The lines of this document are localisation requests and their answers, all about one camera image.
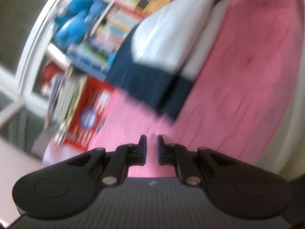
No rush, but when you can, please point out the navy and white jacket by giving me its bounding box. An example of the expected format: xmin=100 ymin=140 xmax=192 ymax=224
xmin=106 ymin=0 xmax=230 ymax=119

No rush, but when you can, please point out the pink bunny print towel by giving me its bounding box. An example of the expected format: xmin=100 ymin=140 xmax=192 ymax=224
xmin=90 ymin=0 xmax=304 ymax=177

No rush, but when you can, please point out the blue plush toy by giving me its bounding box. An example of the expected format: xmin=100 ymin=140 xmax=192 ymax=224
xmin=54 ymin=0 xmax=105 ymax=52

